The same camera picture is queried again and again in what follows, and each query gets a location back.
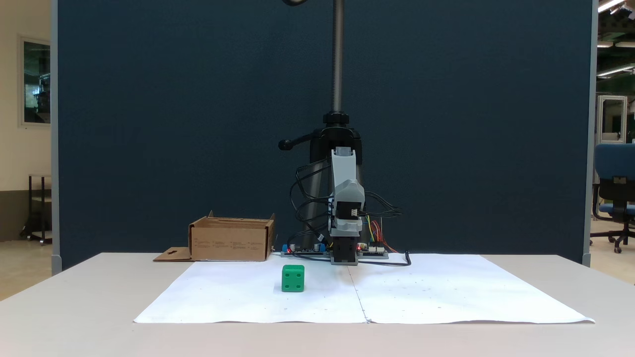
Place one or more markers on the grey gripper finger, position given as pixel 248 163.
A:
pixel 346 227

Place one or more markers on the green die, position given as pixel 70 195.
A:
pixel 292 278

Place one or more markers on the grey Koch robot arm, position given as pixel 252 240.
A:
pixel 344 166

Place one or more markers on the small motor controller board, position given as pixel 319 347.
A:
pixel 373 253

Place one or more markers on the circuit board with blue terminals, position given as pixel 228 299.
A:
pixel 302 252

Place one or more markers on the white paper sheet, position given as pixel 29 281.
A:
pixel 258 302
pixel 461 292

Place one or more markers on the brown cardboard box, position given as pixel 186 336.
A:
pixel 230 243

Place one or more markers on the dark blue partition panel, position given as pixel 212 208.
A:
pixel 173 124

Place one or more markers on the blue office chair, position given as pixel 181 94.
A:
pixel 615 163

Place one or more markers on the grey glass door cabinet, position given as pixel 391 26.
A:
pixel 612 119

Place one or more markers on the ceiling strip light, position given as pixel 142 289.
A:
pixel 610 5
pixel 615 70

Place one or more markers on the black wheeled cart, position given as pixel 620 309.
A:
pixel 30 208

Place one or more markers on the black camera stand metal pole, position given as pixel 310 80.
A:
pixel 337 59

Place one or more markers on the framed wall window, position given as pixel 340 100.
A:
pixel 37 82

